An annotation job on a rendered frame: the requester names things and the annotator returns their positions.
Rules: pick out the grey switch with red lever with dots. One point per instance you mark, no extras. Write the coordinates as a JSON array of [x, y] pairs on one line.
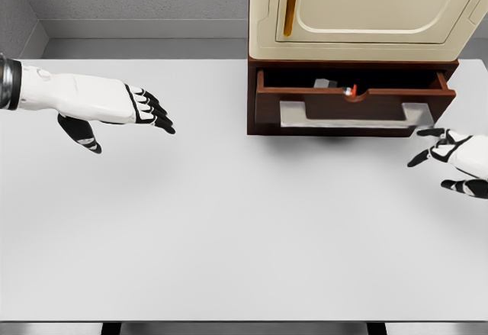
[[324, 83]]

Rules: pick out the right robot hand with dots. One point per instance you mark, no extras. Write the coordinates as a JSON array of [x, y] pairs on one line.
[[470, 153]]

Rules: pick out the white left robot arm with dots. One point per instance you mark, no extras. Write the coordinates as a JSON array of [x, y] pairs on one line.
[[34, 87]]

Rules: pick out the cream and brown cabinet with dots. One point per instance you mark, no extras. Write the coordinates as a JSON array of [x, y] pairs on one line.
[[263, 26]]

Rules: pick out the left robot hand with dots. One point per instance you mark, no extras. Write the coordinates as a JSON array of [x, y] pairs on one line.
[[99, 100]]

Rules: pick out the brown wooden drawer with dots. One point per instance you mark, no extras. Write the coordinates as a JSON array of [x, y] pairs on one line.
[[381, 106]]

